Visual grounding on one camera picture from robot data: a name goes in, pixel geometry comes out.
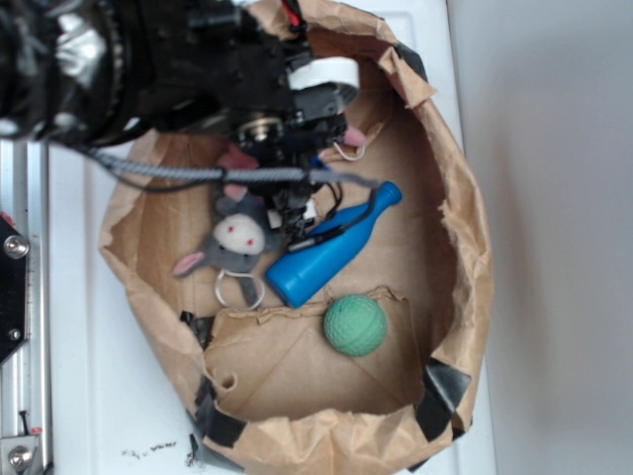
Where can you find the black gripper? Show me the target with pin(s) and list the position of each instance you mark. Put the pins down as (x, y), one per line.
(262, 93)

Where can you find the pink plush bunny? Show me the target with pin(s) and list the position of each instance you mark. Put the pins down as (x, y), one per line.
(234, 158)

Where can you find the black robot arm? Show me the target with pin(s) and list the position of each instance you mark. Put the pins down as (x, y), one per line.
(90, 74)

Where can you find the grey plush bunny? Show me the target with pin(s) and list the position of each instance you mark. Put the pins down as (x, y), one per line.
(234, 247)

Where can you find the blue plastic bottle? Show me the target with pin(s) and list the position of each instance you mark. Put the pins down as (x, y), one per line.
(306, 267)

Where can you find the green rubber ball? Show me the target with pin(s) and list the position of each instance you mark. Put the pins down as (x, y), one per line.
(355, 325)

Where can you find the brown paper bag bin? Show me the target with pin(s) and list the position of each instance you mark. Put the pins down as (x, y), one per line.
(267, 389)

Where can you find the black metal bracket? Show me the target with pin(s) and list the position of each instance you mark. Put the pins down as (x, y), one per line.
(13, 280)

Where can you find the aluminium frame rail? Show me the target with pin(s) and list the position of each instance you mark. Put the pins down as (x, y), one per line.
(25, 376)

